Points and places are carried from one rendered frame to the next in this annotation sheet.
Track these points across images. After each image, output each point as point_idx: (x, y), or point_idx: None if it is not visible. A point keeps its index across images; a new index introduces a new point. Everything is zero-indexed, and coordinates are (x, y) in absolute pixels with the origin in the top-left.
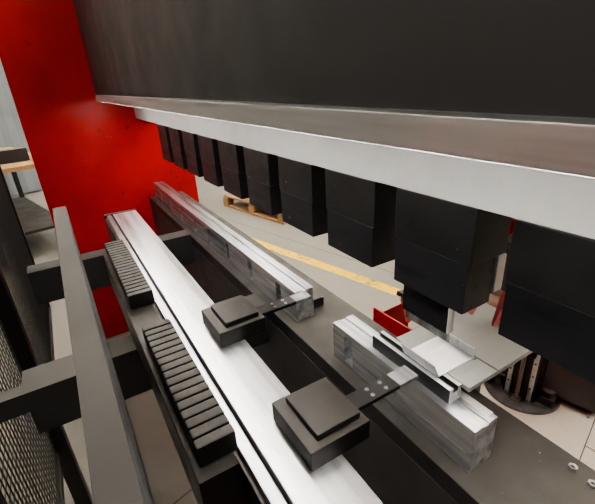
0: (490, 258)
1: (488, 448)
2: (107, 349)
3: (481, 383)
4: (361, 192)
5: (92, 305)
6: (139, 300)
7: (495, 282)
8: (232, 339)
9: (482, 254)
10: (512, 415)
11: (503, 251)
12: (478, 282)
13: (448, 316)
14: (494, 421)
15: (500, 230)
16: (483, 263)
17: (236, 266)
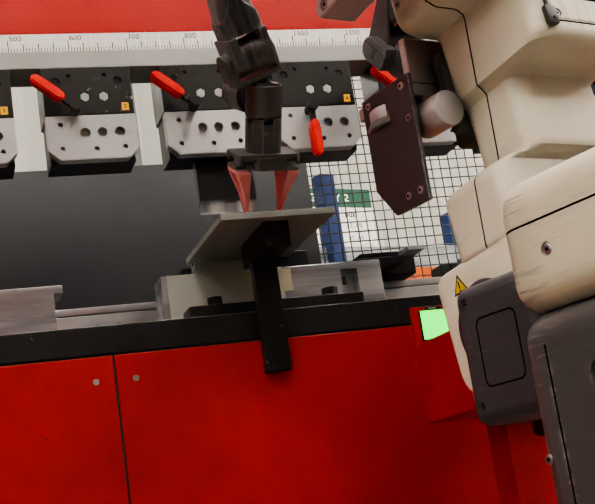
0: (160, 118)
1: (163, 317)
2: (200, 218)
3: (190, 257)
4: None
5: (142, 168)
6: (435, 276)
7: (165, 139)
8: (345, 281)
9: (157, 116)
10: (201, 316)
11: (162, 110)
12: (163, 141)
13: (195, 185)
14: (159, 281)
15: (158, 94)
16: (161, 124)
17: None
